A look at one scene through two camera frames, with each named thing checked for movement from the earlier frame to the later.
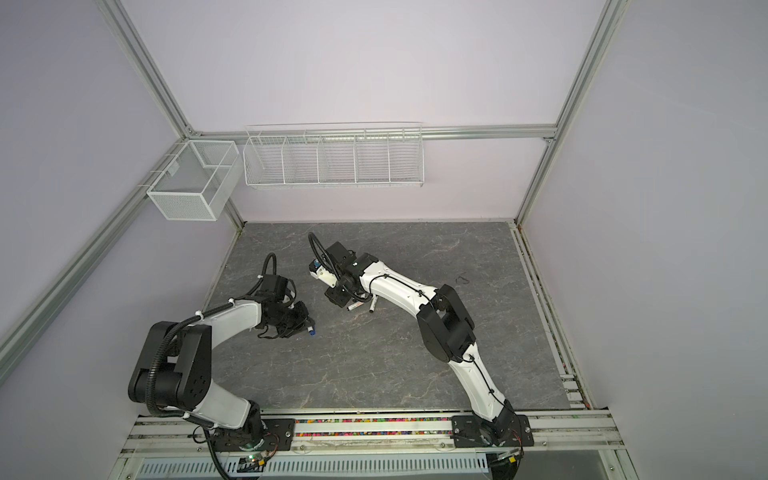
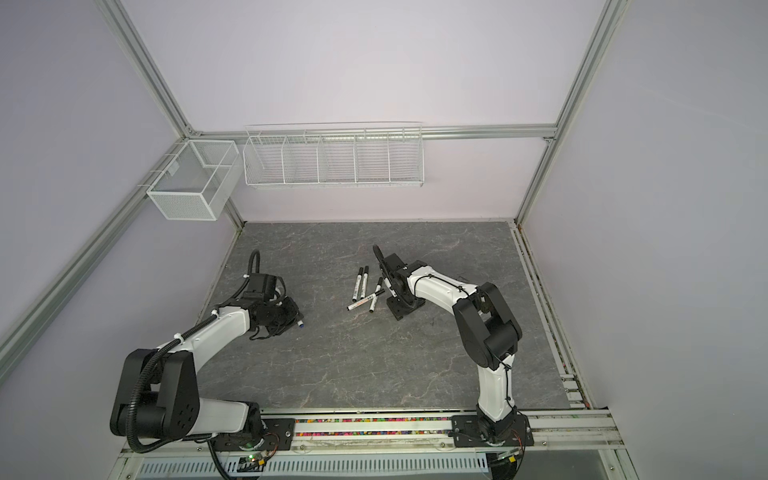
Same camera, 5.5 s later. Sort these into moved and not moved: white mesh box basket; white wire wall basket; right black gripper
Moved: right black gripper
Not moved: white wire wall basket; white mesh box basket
